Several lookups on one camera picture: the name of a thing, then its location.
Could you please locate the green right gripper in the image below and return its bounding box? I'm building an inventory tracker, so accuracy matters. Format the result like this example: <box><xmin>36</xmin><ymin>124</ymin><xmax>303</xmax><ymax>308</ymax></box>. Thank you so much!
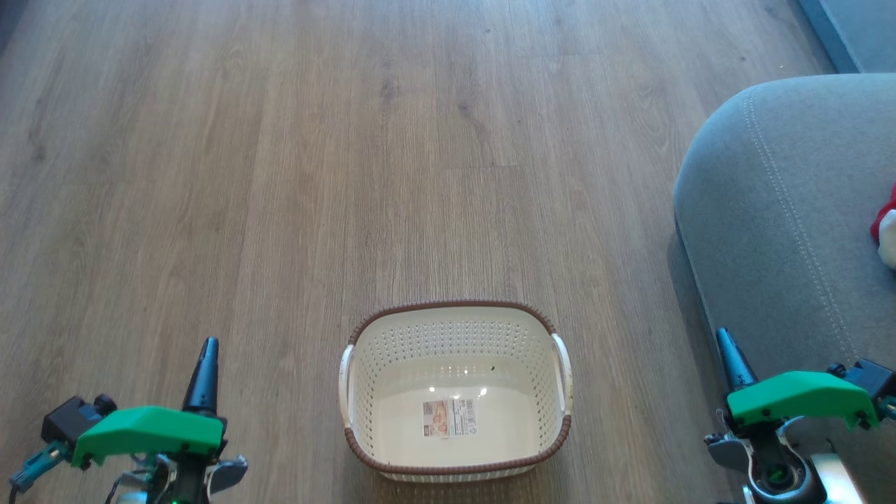
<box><xmin>715</xmin><ymin>328</ymin><xmax>879</xmax><ymax>429</ymax></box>

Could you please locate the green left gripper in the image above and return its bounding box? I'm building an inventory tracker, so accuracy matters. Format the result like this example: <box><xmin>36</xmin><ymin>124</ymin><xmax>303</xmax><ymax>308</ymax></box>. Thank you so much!
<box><xmin>72</xmin><ymin>337</ymin><xmax>225</xmax><ymax>468</ymax></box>

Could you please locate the red and white garment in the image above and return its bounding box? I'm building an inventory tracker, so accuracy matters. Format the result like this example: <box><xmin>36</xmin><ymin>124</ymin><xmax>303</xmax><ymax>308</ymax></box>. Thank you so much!
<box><xmin>870</xmin><ymin>183</ymin><xmax>896</xmax><ymax>272</ymax></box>

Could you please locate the grey fabric sofa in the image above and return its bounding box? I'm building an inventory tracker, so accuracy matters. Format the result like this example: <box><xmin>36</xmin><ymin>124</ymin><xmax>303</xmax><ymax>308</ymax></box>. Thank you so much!
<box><xmin>672</xmin><ymin>73</ymin><xmax>896</xmax><ymax>504</ymax></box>

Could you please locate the paper label sticker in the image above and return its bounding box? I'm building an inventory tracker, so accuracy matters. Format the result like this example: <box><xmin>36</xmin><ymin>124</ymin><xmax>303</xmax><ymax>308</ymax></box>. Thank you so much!
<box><xmin>421</xmin><ymin>398</ymin><xmax>479</xmax><ymax>439</ymax></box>

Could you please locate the cream laundry basket brown rim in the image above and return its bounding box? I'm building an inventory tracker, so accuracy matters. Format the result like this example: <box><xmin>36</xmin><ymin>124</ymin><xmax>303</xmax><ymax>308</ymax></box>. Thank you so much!
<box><xmin>339</xmin><ymin>300</ymin><xmax>574</xmax><ymax>484</ymax></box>

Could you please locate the blue grey upholstered furniture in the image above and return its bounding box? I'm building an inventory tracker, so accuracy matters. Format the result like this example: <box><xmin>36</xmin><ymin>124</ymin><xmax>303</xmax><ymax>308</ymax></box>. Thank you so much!
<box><xmin>798</xmin><ymin>0</ymin><xmax>896</xmax><ymax>74</ymax></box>

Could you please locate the dark grey furniture edge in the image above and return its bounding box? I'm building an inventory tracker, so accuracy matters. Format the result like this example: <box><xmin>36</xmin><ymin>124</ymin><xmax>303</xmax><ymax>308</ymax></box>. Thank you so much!
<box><xmin>0</xmin><ymin>0</ymin><xmax>32</xmax><ymax>57</ymax></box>

